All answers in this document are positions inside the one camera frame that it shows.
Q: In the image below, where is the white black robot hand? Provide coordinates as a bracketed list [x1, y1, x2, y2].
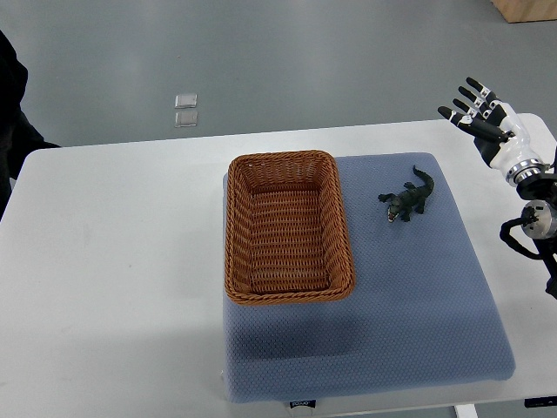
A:
[438, 78, 547, 187]

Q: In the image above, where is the dark toy crocodile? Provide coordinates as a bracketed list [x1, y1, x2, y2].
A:
[378, 165, 435, 223]

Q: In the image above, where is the floor plate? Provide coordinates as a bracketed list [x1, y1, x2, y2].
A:
[175, 93, 198, 109]
[175, 110, 198, 128]

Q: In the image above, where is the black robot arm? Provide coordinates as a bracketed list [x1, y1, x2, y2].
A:
[500, 159, 556, 297]

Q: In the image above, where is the lower floor plate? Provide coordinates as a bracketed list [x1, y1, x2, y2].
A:
[175, 110, 198, 128]

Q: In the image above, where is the dark clothed person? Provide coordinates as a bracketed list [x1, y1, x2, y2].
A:
[1, 32, 58, 215]

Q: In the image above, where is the upper floor plate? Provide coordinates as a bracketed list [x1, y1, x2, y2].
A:
[175, 93, 198, 109]

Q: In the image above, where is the brown wicker basket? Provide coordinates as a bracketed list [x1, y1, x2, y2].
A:
[225, 150, 356, 306]

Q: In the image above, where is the black table control panel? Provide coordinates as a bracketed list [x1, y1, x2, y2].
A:
[524, 395, 557, 408]

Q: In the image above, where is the blue-grey foam mat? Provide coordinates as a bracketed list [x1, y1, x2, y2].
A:
[224, 153, 515, 402]

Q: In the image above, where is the wooden box corner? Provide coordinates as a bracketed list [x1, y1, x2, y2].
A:
[491, 0, 556, 24]

